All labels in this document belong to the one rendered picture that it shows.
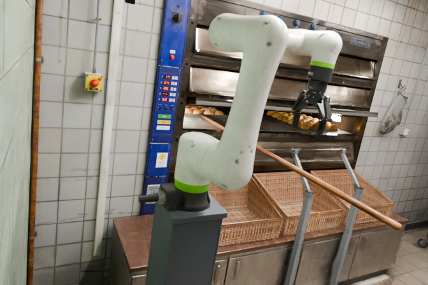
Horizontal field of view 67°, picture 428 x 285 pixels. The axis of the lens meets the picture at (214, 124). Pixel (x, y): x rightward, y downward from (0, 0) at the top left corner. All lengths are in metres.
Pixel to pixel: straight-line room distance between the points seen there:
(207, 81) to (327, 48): 1.09
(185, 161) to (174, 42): 1.14
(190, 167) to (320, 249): 1.74
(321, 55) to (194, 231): 0.80
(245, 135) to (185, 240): 0.42
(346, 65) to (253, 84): 2.13
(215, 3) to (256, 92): 1.37
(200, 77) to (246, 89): 1.29
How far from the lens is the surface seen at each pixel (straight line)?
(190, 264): 1.20
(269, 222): 2.23
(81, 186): 2.18
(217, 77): 2.26
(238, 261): 2.17
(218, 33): 1.04
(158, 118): 2.10
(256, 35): 0.93
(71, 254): 2.42
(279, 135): 2.66
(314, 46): 1.33
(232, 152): 0.93
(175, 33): 2.07
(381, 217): 1.48
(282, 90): 2.57
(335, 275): 2.85
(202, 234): 1.15
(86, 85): 1.93
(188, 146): 1.04
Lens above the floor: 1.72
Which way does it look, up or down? 12 degrees down
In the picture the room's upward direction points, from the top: 9 degrees clockwise
